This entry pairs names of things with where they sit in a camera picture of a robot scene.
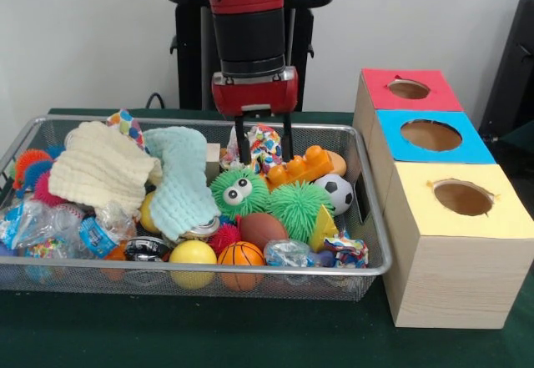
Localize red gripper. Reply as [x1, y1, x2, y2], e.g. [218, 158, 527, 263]
[211, 68, 300, 163]

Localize mint green cloth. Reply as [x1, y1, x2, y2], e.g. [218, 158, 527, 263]
[144, 126, 220, 242]

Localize cream yellow cloth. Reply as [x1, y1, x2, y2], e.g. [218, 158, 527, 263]
[48, 121, 164, 219]

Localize clear mesh bin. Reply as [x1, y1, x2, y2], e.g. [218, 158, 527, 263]
[0, 115, 393, 302]

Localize wooden box with three holes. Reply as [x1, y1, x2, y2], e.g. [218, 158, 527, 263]
[352, 68, 534, 330]

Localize colourful patterned fabric toy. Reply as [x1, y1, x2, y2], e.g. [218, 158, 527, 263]
[225, 124, 285, 173]

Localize orange yellow plastic toy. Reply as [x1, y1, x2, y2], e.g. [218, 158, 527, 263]
[265, 145, 335, 189]

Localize green spiky ball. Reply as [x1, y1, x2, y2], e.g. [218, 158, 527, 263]
[267, 182, 335, 244]
[209, 166, 270, 219]

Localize small soccer ball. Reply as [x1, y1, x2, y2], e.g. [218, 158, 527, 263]
[314, 174, 355, 217]

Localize brown toy football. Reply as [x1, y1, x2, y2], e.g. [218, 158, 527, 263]
[239, 212, 289, 250]

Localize bright orange mini basketball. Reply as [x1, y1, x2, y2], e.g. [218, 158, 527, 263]
[217, 241, 266, 291]

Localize yellow ball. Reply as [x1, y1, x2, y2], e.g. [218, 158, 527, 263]
[169, 239, 218, 290]

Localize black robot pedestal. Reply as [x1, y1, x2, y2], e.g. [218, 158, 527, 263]
[162, 0, 335, 112]

